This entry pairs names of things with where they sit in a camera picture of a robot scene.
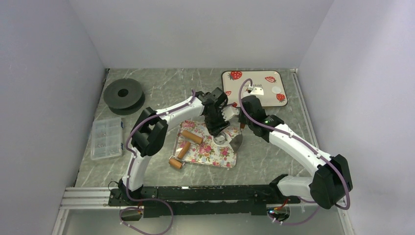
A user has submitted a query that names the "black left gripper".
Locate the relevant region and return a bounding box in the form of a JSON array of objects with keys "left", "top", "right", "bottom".
[{"left": 205, "top": 109, "right": 231, "bottom": 139}]

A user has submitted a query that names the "wooden handled dough scraper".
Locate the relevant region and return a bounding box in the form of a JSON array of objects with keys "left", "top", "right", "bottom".
[{"left": 230, "top": 123, "right": 245, "bottom": 153}]

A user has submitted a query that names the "floral print tray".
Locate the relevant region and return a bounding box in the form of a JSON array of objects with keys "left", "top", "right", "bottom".
[{"left": 172, "top": 120, "right": 239, "bottom": 168}]

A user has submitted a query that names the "wooden rolling pin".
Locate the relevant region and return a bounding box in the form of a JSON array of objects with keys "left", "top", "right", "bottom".
[{"left": 169, "top": 130, "right": 203, "bottom": 169}]

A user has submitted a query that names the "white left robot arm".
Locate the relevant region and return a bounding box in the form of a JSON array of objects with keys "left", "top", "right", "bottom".
[{"left": 119, "top": 88, "right": 230, "bottom": 206}]

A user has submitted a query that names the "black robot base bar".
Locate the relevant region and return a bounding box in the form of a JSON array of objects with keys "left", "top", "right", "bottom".
[{"left": 108, "top": 185, "right": 300, "bottom": 218}]

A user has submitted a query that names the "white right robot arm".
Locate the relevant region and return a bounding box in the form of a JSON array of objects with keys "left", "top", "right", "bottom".
[{"left": 239, "top": 95, "right": 353, "bottom": 210}]

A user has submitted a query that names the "strawberry print tray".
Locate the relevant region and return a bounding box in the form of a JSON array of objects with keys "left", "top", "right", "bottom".
[{"left": 222, "top": 70, "right": 288, "bottom": 107}]

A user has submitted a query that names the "round white wrapper right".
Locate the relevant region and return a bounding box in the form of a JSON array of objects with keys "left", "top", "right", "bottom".
[{"left": 272, "top": 86, "right": 282, "bottom": 94}]

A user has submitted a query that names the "black filament spool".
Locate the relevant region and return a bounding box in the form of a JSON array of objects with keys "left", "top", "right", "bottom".
[{"left": 103, "top": 78, "right": 145, "bottom": 116}]

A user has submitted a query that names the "clear plastic parts box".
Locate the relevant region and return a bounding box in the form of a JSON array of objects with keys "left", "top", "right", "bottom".
[{"left": 91, "top": 117, "right": 124, "bottom": 161}]

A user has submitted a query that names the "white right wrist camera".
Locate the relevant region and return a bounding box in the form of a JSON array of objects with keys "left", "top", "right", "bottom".
[{"left": 247, "top": 85, "right": 264, "bottom": 96}]

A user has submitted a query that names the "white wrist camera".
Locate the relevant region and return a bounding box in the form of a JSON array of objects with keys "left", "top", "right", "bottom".
[
  {"left": 221, "top": 102, "right": 240, "bottom": 121},
  {"left": 247, "top": 85, "right": 264, "bottom": 96}
]

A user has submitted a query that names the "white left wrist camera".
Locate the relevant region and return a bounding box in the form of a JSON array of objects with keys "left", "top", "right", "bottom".
[{"left": 221, "top": 102, "right": 240, "bottom": 121}]

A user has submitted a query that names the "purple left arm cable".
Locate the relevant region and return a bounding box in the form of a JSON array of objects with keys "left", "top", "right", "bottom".
[{"left": 118, "top": 89, "right": 197, "bottom": 235}]

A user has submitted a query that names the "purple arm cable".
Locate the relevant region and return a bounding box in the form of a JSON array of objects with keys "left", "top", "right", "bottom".
[
  {"left": 118, "top": 89, "right": 197, "bottom": 235},
  {"left": 238, "top": 78, "right": 351, "bottom": 227}
]

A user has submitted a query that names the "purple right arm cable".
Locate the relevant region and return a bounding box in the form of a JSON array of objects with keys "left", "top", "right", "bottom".
[{"left": 238, "top": 78, "right": 351, "bottom": 227}]

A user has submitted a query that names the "aluminium frame rail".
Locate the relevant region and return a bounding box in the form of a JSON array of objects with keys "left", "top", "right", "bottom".
[{"left": 60, "top": 187, "right": 110, "bottom": 210}]

